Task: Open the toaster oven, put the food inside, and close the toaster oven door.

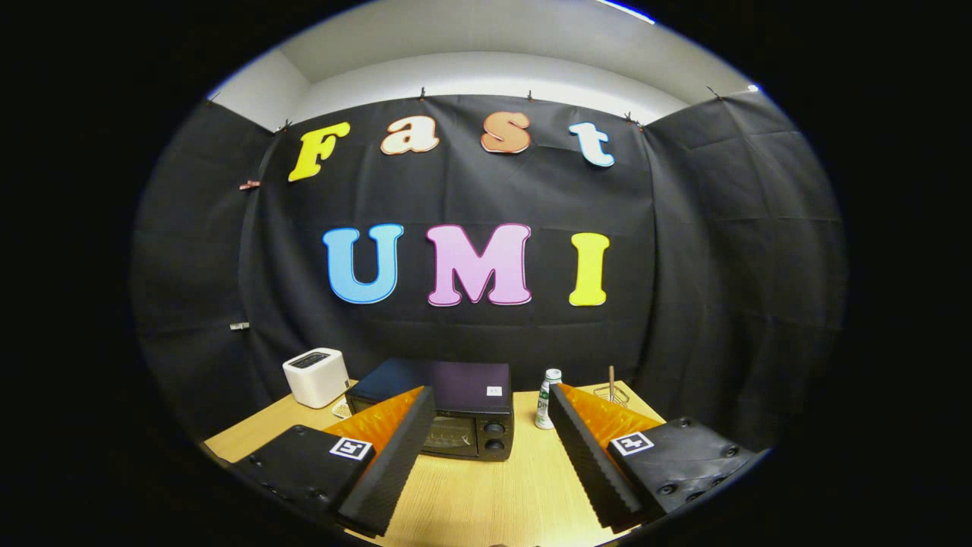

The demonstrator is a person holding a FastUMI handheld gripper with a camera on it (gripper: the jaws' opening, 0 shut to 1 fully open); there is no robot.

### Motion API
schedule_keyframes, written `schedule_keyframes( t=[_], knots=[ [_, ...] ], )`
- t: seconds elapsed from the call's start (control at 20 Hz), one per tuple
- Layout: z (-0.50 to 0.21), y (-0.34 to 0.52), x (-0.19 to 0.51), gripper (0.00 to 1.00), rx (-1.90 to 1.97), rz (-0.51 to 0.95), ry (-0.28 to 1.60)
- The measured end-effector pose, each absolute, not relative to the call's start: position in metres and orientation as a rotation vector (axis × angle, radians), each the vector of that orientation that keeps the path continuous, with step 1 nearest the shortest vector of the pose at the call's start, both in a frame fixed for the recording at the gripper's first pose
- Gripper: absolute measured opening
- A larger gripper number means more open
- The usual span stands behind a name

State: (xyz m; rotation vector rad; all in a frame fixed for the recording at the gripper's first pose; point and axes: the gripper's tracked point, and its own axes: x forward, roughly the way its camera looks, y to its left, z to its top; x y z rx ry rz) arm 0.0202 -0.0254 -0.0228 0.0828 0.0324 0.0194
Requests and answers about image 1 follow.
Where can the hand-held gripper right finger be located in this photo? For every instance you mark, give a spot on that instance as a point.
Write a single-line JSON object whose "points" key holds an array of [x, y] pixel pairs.
{"points": [[588, 456]]}

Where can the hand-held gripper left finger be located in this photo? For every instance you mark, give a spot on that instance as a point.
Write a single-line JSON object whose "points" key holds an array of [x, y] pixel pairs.
{"points": [[395, 456]]}

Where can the black toaster oven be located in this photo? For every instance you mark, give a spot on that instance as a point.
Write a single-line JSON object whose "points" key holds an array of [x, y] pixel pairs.
{"points": [[471, 384]]}

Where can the white bread toaster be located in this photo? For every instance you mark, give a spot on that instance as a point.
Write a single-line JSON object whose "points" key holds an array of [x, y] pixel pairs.
{"points": [[315, 378]]}

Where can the white drink bottle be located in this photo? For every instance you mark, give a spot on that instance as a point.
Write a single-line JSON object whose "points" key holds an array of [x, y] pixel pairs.
{"points": [[545, 403]]}

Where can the small patterned coaster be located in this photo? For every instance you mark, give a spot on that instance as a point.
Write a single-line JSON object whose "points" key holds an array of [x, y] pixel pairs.
{"points": [[342, 410]]}

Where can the wooden stick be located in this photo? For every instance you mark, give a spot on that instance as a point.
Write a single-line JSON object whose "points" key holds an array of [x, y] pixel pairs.
{"points": [[611, 376]]}

